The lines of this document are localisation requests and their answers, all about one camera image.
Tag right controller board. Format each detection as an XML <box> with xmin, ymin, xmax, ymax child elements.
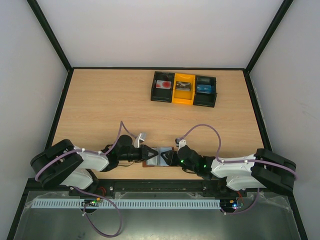
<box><xmin>220</xmin><ymin>199</ymin><xmax>244</xmax><ymax>212</ymax></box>

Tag black bin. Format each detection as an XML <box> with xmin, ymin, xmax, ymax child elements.
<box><xmin>150</xmin><ymin>71</ymin><xmax>175</xmax><ymax>103</ymax></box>
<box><xmin>193</xmin><ymin>75</ymin><xmax>217</xmax><ymax>108</ymax></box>

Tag left black bin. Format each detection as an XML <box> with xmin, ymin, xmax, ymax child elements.
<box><xmin>150</xmin><ymin>71</ymin><xmax>175</xmax><ymax>103</ymax></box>

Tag red white card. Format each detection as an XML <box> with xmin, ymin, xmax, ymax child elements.
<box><xmin>155</xmin><ymin>80</ymin><xmax>172</xmax><ymax>90</ymax></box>

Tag yellow middle bin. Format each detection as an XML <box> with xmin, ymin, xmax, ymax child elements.
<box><xmin>172</xmin><ymin>73</ymin><xmax>196</xmax><ymax>105</ymax></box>

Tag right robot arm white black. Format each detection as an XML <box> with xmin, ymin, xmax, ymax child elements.
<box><xmin>160</xmin><ymin>145</ymin><xmax>297</xmax><ymax>196</ymax></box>

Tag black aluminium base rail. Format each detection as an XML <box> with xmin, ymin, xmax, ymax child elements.
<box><xmin>24</xmin><ymin>177</ymin><xmax>292</xmax><ymax>198</ymax></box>

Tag left controller board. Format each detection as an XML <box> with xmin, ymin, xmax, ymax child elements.
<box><xmin>81</xmin><ymin>197</ymin><xmax>103</xmax><ymax>207</ymax></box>

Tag controller board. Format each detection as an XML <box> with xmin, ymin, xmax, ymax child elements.
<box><xmin>81</xmin><ymin>197</ymin><xmax>103</xmax><ymax>207</ymax></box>
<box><xmin>220</xmin><ymin>199</ymin><xmax>244</xmax><ymax>212</ymax></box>

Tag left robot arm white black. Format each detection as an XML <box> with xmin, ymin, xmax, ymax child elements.
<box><xmin>30</xmin><ymin>134</ymin><xmax>159</xmax><ymax>190</ymax></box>

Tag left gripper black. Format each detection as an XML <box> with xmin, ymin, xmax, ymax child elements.
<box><xmin>118</xmin><ymin>144</ymin><xmax>159</xmax><ymax>163</ymax></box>

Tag brown leather card holder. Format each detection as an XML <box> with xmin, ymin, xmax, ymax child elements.
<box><xmin>142</xmin><ymin>147</ymin><xmax>174</xmax><ymax>168</ymax></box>

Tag light blue slotted cable duct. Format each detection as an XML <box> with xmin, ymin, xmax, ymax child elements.
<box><xmin>31</xmin><ymin>198</ymin><xmax>221</xmax><ymax>210</ymax></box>

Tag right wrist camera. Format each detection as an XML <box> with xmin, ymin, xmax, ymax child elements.
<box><xmin>175</xmin><ymin>137</ymin><xmax>187</xmax><ymax>149</ymax></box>

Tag right black bin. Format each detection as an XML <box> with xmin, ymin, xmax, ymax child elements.
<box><xmin>193</xmin><ymin>75</ymin><xmax>217</xmax><ymax>108</ymax></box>

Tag dark black card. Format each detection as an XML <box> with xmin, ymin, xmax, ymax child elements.
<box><xmin>175</xmin><ymin>81</ymin><xmax>192</xmax><ymax>92</ymax></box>

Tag blue card in bin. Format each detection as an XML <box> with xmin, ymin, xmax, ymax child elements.
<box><xmin>196</xmin><ymin>84</ymin><xmax>212</xmax><ymax>94</ymax></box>

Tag black cage frame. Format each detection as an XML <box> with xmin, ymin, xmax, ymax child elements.
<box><xmin>6</xmin><ymin>0</ymin><xmax>308</xmax><ymax>240</ymax></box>

